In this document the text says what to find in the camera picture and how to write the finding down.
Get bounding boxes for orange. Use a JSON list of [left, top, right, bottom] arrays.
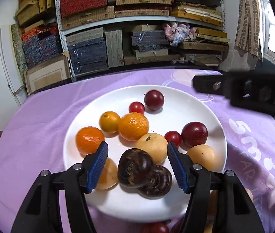
[[76, 126, 105, 155], [118, 113, 149, 141]]

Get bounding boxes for yellow pepino melon with stem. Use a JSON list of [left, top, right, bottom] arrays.
[[135, 133, 168, 164]]

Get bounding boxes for stack of blue red boxes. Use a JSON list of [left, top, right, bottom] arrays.
[[21, 27, 62, 68]]

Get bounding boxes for white oval plate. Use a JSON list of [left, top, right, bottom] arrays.
[[63, 85, 227, 224]]

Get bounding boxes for green marbled board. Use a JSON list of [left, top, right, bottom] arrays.
[[10, 24, 28, 73]]

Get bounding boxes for stack of yellow tan boxes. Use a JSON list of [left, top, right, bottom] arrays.
[[15, 0, 55, 27]]

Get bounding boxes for round yellow fruit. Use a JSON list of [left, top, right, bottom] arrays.
[[186, 145, 217, 171]]

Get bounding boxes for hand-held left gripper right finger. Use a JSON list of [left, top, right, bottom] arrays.
[[167, 141, 265, 233]]

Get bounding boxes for brown checked curtain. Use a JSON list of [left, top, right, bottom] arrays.
[[235, 0, 264, 60]]

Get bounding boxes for small greenish orange mandarin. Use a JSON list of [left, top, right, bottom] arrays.
[[99, 111, 121, 134]]

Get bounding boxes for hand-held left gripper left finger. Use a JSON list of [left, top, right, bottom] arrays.
[[11, 141, 109, 233]]

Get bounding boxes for white metal shelf rack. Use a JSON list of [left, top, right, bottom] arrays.
[[55, 0, 225, 82]]

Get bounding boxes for stack of woven tan boxes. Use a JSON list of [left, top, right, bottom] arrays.
[[61, 0, 224, 31]]

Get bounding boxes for speckled yellow pepino melon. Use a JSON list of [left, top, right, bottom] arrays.
[[96, 158, 119, 190]]

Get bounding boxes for stack of dark grey boxes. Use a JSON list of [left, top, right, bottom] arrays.
[[131, 30, 170, 52]]

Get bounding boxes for white board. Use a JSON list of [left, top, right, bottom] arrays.
[[0, 28, 27, 106]]

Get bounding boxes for upright grey woven boxes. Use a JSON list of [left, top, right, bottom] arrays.
[[105, 30, 124, 68]]

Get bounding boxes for pink crumpled cloth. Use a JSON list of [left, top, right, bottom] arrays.
[[162, 21, 197, 46]]

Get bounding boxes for purple printed tablecloth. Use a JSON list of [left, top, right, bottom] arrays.
[[0, 68, 275, 233]]

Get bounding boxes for stack of dark blue boxes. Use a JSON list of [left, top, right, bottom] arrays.
[[66, 37, 109, 74]]

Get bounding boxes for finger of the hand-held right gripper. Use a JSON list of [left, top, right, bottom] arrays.
[[192, 71, 275, 120]]

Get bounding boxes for pale yellow fruit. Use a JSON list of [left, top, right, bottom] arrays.
[[205, 188, 254, 233]]

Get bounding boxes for dark red plum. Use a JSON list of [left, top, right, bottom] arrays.
[[144, 90, 165, 111], [181, 122, 208, 147]]

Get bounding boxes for dark purple water chestnut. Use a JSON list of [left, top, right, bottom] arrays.
[[117, 148, 154, 188], [137, 164, 173, 198]]

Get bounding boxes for stack of flat wooden cases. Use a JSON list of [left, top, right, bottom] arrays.
[[171, 2, 230, 66]]

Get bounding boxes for cardboard framed picture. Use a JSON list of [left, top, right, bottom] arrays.
[[24, 51, 72, 95]]

